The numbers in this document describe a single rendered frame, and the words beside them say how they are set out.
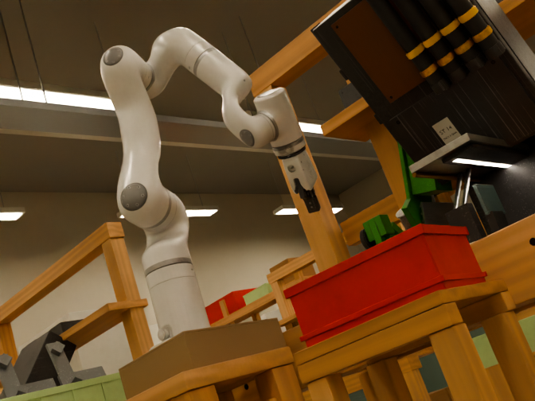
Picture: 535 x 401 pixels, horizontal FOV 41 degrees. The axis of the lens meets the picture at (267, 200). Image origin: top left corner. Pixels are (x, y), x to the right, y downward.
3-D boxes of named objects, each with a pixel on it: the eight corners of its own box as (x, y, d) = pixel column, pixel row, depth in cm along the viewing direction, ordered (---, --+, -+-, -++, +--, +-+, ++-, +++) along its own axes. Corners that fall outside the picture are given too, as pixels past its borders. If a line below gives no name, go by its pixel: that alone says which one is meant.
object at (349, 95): (380, 85, 226) (372, 66, 228) (345, 109, 235) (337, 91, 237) (392, 87, 231) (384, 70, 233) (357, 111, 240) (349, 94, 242)
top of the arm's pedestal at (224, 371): (188, 390, 145) (182, 371, 146) (111, 426, 165) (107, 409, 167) (295, 361, 167) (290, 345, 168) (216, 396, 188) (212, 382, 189)
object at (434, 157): (472, 144, 154) (466, 132, 155) (412, 178, 163) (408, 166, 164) (539, 155, 183) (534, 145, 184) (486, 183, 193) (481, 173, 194)
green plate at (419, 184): (437, 209, 179) (423, 127, 181) (408, 215, 184) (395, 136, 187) (458, 209, 187) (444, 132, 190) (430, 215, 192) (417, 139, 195)
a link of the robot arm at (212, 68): (174, 65, 179) (259, 134, 167) (220, 43, 187) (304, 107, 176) (172, 92, 185) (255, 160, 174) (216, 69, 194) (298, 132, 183)
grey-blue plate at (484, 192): (503, 239, 158) (477, 182, 162) (495, 243, 159) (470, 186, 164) (520, 238, 165) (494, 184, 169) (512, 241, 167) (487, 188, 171)
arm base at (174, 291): (183, 334, 157) (162, 257, 163) (134, 360, 168) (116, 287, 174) (243, 327, 171) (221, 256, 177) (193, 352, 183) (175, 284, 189)
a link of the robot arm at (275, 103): (284, 148, 174) (309, 132, 179) (264, 99, 170) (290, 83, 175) (263, 149, 181) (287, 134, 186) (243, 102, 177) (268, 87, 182)
